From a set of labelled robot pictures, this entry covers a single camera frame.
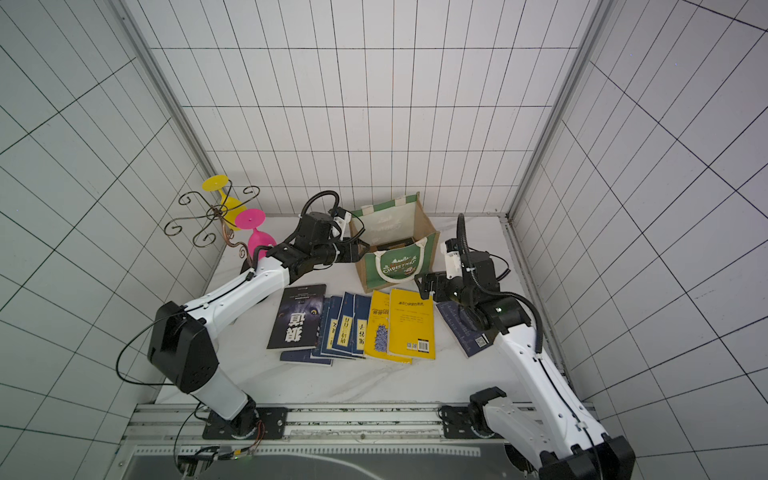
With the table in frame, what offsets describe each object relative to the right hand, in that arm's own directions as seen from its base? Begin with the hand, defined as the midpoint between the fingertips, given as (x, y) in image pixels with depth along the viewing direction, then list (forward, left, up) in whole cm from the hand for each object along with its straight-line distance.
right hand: (433, 269), depth 77 cm
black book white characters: (-8, +39, -17) cm, 43 cm away
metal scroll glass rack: (+8, +58, +10) cm, 59 cm away
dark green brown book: (+23, +11, -18) cm, 31 cm away
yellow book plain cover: (-7, +5, -21) cm, 23 cm away
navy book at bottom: (-19, +35, -19) cm, 44 cm away
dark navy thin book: (-10, -13, -22) cm, 27 cm away
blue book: (-1, +20, -19) cm, 28 cm away
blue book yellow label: (-13, +24, -18) cm, 33 cm away
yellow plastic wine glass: (+11, +56, +10) cm, 58 cm away
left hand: (+6, +20, -1) cm, 21 cm away
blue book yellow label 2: (-6, +29, -17) cm, 34 cm away
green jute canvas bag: (+24, +12, -7) cm, 28 cm away
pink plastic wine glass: (+6, +48, +11) cm, 49 cm away
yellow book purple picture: (-10, +15, -19) cm, 26 cm away
